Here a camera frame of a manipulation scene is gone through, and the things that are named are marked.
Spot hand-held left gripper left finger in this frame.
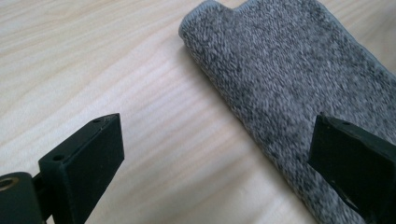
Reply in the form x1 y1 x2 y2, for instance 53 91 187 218
37 112 125 224

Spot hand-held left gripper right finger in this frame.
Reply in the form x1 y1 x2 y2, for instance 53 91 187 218
307 113 396 224

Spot grey towel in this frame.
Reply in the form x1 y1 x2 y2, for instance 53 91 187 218
177 0 396 224

